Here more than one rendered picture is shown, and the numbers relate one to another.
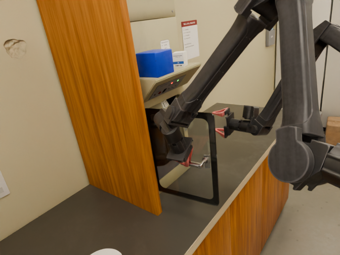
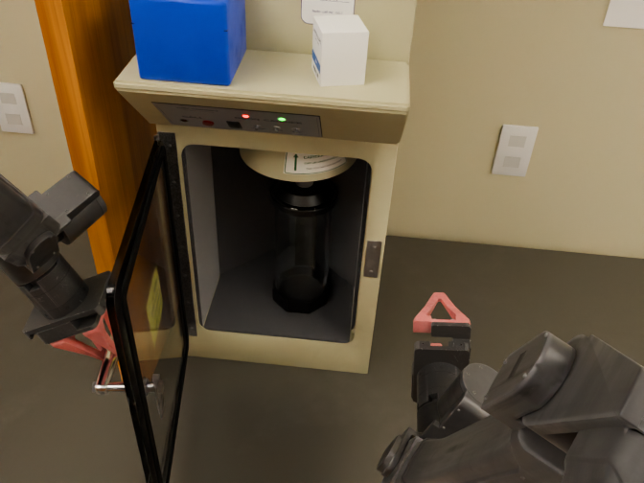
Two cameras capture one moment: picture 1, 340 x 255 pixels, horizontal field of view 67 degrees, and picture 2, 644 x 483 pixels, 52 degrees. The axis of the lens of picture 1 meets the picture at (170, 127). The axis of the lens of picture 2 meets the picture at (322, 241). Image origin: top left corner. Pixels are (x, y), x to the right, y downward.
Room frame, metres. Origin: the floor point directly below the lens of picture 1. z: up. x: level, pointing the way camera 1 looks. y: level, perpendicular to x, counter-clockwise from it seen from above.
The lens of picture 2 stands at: (0.71, -0.63, 1.82)
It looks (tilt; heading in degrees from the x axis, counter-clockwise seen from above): 39 degrees down; 53
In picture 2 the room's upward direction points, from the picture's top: 3 degrees clockwise
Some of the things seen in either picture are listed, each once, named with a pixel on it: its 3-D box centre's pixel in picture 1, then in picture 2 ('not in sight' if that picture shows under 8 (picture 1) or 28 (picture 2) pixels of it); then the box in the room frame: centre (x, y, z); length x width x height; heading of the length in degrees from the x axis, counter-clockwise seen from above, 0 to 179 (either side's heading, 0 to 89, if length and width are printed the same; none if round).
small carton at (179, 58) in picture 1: (179, 58); (338, 50); (1.13, -0.08, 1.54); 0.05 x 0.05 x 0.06; 66
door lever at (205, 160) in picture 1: (194, 162); (122, 364); (0.84, -0.07, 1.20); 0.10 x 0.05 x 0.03; 57
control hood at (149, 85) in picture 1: (171, 81); (268, 110); (1.08, -0.03, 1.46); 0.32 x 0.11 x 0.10; 139
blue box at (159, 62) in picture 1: (155, 62); (192, 25); (1.01, 0.02, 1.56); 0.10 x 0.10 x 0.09; 49
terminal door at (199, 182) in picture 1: (180, 157); (157, 326); (0.90, -0.03, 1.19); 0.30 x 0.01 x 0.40; 57
